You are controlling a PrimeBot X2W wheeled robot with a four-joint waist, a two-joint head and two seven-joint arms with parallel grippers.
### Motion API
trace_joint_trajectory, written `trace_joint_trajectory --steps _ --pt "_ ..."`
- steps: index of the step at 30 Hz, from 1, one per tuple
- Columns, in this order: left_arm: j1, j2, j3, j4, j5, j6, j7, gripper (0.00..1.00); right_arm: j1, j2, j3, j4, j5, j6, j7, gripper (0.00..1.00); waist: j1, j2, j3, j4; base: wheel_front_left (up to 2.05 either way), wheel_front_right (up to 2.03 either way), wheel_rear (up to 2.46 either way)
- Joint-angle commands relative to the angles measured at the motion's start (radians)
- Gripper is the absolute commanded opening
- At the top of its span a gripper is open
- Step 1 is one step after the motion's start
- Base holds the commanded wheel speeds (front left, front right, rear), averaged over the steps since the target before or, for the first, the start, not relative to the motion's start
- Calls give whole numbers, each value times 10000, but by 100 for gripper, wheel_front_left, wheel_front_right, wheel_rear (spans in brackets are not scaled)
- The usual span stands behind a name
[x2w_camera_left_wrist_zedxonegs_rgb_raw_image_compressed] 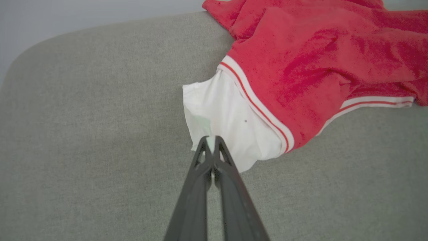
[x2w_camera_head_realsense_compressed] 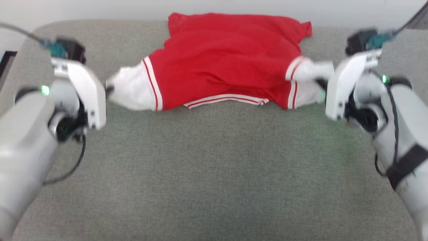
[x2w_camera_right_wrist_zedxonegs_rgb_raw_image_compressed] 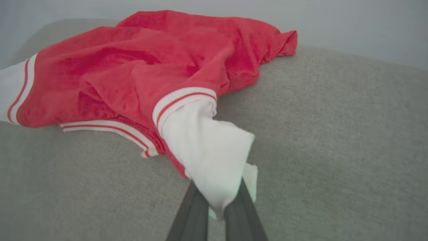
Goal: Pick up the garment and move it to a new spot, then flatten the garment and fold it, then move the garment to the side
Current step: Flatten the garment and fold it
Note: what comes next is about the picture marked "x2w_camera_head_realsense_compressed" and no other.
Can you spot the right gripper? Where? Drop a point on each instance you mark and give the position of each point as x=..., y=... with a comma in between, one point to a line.
x=362, y=115

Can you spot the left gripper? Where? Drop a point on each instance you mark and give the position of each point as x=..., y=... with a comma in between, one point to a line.
x=68, y=129

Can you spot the red white sports shirt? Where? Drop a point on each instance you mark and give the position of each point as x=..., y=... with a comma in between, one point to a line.
x=220, y=60

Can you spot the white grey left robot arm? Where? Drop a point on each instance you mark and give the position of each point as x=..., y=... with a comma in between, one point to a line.
x=26, y=150

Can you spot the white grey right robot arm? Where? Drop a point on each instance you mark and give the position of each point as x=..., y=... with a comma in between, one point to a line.
x=406, y=120

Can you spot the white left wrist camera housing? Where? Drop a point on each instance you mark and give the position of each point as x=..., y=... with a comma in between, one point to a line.
x=83, y=90

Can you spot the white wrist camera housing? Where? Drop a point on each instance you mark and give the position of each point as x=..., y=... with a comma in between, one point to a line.
x=83, y=90
x=347, y=80

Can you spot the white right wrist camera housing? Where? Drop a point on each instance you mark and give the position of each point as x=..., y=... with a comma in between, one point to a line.
x=347, y=80

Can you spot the black frame object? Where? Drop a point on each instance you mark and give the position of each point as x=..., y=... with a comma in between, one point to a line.
x=4, y=67

